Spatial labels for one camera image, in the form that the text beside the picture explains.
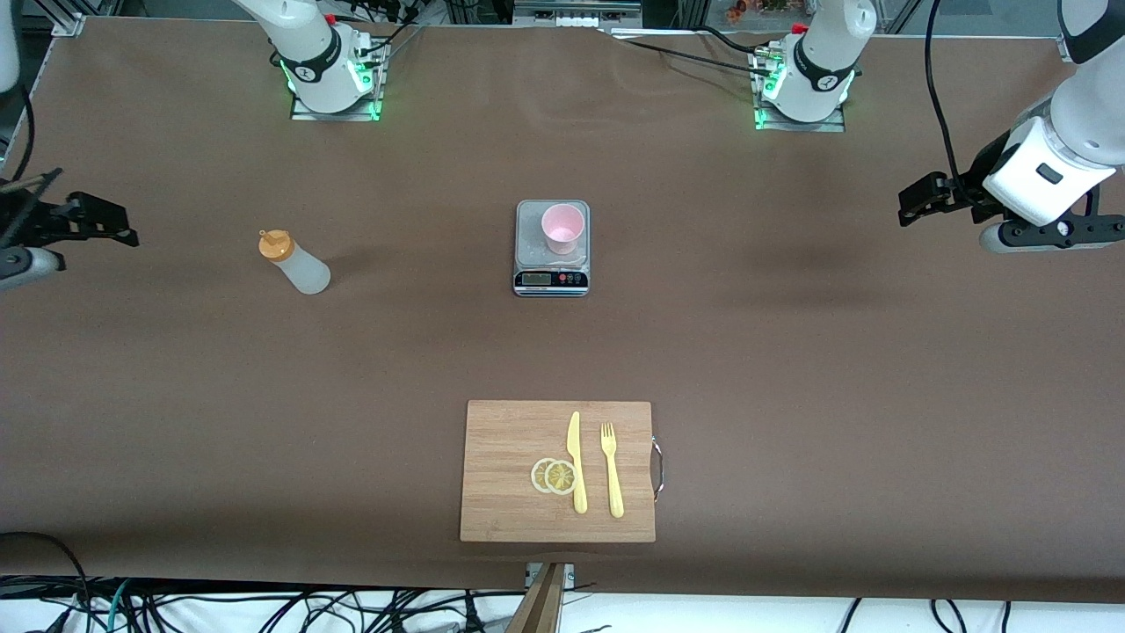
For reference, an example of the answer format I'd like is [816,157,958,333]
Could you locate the translucent sauce bottle orange cap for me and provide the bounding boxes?
[258,229,332,295]

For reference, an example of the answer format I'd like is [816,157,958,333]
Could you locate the pink plastic cup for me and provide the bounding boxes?
[541,203,587,257]

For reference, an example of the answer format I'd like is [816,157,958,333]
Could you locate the white power strip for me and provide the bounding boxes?
[541,7,642,29]

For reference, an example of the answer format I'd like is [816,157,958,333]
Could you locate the silver digital kitchen scale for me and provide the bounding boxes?
[513,200,591,298]

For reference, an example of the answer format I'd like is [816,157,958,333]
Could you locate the yellow plastic fork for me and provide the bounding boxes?
[600,422,626,519]

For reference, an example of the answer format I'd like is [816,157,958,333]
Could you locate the yellow plastic knife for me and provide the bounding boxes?
[566,411,589,515]

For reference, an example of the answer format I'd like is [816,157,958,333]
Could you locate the wooden cutting board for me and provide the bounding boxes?
[460,400,657,543]

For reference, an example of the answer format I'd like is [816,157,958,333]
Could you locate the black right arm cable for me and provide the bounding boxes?
[0,84,37,182]

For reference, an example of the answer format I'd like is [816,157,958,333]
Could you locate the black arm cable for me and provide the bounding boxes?
[0,84,37,182]
[923,0,978,193]

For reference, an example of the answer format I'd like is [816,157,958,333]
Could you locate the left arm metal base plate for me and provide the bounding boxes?
[753,48,846,133]

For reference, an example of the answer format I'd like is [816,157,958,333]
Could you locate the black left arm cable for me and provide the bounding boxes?
[923,0,978,193]

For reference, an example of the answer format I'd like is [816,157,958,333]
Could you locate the black table cable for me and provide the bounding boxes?
[606,33,774,78]
[696,25,773,55]

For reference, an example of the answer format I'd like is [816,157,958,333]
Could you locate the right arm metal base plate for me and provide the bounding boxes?
[290,35,388,122]

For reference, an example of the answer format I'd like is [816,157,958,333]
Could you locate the black floor cable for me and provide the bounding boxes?
[0,531,94,633]

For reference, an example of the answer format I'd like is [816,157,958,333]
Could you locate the teal floor cable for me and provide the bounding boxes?
[105,580,134,633]

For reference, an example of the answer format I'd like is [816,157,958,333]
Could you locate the wooden post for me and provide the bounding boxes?
[505,563,568,633]

